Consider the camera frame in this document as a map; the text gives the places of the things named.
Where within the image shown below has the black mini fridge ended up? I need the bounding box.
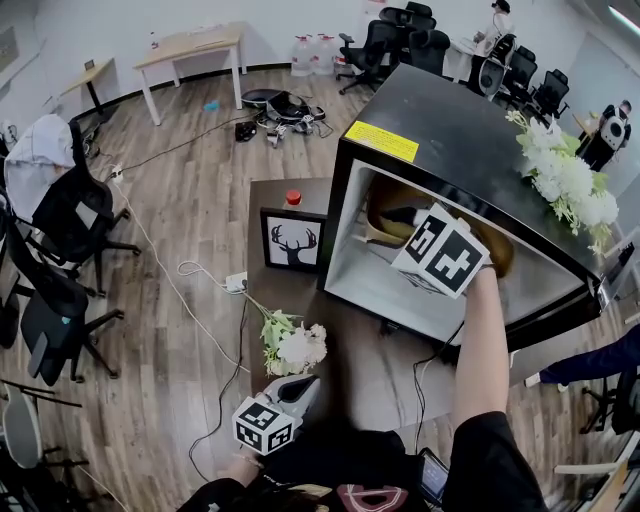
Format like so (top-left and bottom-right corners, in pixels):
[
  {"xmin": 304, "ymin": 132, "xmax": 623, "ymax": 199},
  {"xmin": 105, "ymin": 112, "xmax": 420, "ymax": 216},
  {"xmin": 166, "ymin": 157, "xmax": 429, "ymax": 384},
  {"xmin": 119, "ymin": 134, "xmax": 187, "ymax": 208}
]
[{"xmin": 316, "ymin": 63, "xmax": 609, "ymax": 354}]

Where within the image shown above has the wooden desk with white legs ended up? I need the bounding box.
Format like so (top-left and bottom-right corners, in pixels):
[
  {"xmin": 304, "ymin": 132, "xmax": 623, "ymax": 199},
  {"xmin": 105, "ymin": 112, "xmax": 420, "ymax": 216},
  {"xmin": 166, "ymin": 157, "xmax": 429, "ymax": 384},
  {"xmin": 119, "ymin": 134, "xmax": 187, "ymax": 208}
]
[{"xmin": 132, "ymin": 21, "xmax": 249, "ymax": 127}]

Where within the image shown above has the black power cable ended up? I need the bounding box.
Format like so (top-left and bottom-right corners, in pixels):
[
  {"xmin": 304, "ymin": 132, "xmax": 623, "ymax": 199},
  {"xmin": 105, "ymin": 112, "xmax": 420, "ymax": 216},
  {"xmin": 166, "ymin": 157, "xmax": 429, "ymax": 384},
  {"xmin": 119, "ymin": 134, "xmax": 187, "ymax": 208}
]
[{"xmin": 187, "ymin": 294, "xmax": 250, "ymax": 484}]

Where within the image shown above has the person's black shirt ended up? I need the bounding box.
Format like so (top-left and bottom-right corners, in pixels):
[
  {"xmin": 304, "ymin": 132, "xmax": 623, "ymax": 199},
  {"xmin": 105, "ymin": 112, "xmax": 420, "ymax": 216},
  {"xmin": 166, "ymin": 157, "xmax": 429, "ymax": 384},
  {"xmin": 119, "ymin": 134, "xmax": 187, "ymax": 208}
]
[{"xmin": 177, "ymin": 410, "xmax": 549, "ymax": 512}]

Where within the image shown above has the clear water jug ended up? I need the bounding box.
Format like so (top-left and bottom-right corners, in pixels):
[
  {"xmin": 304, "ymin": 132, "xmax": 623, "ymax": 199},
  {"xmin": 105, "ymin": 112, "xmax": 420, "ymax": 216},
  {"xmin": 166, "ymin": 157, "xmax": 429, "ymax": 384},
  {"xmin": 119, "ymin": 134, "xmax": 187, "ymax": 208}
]
[
  {"xmin": 312, "ymin": 33, "xmax": 339, "ymax": 77},
  {"xmin": 290, "ymin": 34, "xmax": 316, "ymax": 78}
]

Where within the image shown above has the white office chair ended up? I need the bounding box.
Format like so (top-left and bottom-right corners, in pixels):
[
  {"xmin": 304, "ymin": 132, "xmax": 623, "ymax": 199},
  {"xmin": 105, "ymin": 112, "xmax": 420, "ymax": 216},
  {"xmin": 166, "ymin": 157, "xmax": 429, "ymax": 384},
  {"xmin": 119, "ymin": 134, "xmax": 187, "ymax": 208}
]
[{"xmin": 0, "ymin": 380, "xmax": 84, "ymax": 471}]

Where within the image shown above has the small white flower bouquet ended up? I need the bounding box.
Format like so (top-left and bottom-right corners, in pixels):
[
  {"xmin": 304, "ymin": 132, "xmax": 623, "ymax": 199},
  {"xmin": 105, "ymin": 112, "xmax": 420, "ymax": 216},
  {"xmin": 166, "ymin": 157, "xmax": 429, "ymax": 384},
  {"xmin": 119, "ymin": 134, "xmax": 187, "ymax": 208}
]
[{"xmin": 244, "ymin": 292, "xmax": 329, "ymax": 378}]

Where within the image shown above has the brown wooden container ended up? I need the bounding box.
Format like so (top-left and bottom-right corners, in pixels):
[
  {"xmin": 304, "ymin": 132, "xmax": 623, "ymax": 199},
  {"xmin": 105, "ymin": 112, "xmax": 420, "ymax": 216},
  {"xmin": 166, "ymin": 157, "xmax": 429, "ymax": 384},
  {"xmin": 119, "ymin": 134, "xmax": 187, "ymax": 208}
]
[{"xmin": 366, "ymin": 175, "xmax": 516, "ymax": 279}]

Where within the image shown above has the person's left forearm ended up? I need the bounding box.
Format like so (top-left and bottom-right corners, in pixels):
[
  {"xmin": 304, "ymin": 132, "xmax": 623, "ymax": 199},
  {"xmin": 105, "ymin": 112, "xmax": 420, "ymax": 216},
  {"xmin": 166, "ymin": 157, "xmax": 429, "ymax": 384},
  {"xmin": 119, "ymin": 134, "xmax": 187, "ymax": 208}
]
[{"xmin": 216, "ymin": 451, "xmax": 265, "ymax": 487}]

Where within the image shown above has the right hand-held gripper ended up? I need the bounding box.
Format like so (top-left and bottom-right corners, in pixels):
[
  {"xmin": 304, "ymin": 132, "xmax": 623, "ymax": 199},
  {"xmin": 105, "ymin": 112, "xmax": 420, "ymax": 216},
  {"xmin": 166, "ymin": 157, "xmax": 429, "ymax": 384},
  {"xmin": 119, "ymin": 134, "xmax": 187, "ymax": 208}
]
[{"xmin": 382, "ymin": 202, "xmax": 491, "ymax": 300}]

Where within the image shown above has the pile of black gear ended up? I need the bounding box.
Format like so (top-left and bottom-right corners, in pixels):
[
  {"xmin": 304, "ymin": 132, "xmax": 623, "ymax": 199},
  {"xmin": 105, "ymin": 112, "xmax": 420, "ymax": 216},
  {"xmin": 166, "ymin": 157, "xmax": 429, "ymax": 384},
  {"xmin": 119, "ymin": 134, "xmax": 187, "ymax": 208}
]
[{"xmin": 234, "ymin": 88, "xmax": 335, "ymax": 149}]

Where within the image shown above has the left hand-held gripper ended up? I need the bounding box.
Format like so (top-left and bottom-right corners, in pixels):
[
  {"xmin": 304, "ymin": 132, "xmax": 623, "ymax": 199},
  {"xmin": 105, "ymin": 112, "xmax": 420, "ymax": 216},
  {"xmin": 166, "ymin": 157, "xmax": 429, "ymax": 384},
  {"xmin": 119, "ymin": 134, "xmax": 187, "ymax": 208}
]
[{"xmin": 231, "ymin": 374, "xmax": 322, "ymax": 457}]

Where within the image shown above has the large white flower bouquet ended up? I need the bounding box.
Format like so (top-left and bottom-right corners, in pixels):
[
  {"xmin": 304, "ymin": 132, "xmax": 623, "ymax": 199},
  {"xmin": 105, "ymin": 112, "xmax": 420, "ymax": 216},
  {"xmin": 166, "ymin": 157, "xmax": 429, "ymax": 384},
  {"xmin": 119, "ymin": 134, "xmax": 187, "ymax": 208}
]
[{"xmin": 504, "ymin": 109, "xmax": 621, "ymax": 256}]

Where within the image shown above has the person's right forearm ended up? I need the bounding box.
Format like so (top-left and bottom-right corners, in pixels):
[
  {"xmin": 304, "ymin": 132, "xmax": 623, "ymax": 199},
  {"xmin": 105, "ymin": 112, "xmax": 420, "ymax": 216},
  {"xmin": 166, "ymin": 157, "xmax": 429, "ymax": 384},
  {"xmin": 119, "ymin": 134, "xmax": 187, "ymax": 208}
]
[{"xmin": 451, "ymin": 263, "xmax": 512, "ymax": 427}]

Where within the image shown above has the grey jacket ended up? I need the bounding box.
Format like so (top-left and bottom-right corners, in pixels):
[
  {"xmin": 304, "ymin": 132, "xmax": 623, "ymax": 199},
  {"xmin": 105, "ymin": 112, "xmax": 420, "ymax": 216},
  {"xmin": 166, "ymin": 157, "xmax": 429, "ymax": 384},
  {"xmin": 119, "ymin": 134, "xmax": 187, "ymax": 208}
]
[{"xmin": 3, "ymin": 113, "xmax": 77, "ymax": 222}]

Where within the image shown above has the framed deer picture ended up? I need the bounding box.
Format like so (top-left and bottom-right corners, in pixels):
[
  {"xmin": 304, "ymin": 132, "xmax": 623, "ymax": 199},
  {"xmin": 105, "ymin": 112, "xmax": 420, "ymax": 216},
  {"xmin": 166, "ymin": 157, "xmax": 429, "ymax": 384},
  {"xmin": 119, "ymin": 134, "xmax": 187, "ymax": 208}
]
[{"xmin": 259, "ymin": 206, "xmax": 328, "ymax": 274}]

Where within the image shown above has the small wooden desk black leg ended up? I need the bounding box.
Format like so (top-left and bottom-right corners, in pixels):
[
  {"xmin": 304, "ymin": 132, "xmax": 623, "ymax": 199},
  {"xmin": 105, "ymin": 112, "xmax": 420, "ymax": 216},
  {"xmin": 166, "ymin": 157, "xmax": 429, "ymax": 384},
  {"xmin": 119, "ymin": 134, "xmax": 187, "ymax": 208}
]
[{"xmin": 58, "ymin": 56, "xmax": 122, "ymax": 117}]

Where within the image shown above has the white power cable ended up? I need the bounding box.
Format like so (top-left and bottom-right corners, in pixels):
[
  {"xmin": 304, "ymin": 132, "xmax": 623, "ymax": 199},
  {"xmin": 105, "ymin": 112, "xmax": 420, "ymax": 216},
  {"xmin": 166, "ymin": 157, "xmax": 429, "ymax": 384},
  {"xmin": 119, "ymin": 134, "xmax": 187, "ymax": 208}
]
[{"xmin": 113, "ymin": 172, "xmax": 251, "ymax": 374}]

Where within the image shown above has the black phone with screen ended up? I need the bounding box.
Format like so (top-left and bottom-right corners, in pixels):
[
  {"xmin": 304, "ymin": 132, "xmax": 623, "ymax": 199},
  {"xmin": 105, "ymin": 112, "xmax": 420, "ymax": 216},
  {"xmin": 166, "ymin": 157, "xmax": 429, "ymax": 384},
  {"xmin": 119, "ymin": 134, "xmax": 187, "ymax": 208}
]
[{"xmin": 416, "ymin": 447, "xmax": 450, "ymax": 507}]

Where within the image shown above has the black office chair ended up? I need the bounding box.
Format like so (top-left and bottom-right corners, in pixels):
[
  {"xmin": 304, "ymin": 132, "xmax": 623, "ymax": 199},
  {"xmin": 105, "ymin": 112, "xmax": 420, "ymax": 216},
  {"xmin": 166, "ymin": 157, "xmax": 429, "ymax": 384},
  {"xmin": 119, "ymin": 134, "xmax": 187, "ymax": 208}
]
[
  {"xmin": 336, "ymin": 18, "xmax": 401, "ymax": 96},
  {"xmin": 0, "ymin": 214, "xmax": 126, "ymax": 387},
  {"xmin": 581, "ymin": 368, "xmax": 640, "ymax": 437},
  {"xmin": 499, "ymin": 44, "xmax": 539, "ymax": 109},
  {"xmin": 530, "ymin": 68, "xmax": 572, "ymax": 121},
  {"xmin": 407, "ymin": 28, "xmax": 452, "ymax": 77},
  {"xmin": 31, "ymin": 118, "xmax": 142, "ymax": 297}
]

